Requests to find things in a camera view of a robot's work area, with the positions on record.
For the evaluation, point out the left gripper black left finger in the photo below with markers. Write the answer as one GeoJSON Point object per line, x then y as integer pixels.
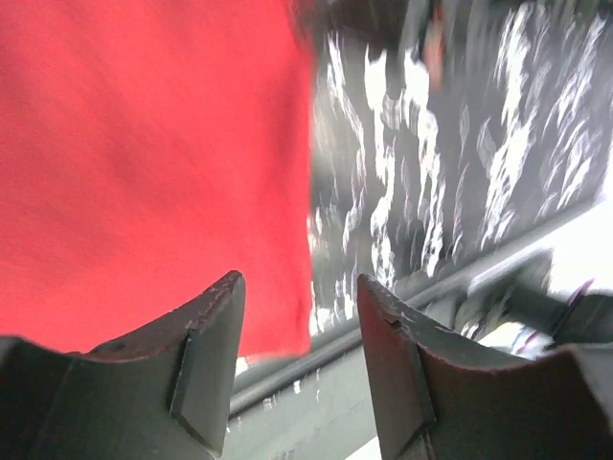
{"type": "Point", "coordinates": [162, 391]}

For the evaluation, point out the red cloth napkin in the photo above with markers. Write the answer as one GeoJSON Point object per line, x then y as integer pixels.
{"type": "Point", "coordinates": [148, 148]}

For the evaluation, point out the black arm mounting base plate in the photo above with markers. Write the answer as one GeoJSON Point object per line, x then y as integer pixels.
{"type": "Point", "coordinates": [549, 288]}

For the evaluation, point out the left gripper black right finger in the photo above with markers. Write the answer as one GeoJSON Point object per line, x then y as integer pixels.
{"type": "Point", "coordinates": [439, 395]}

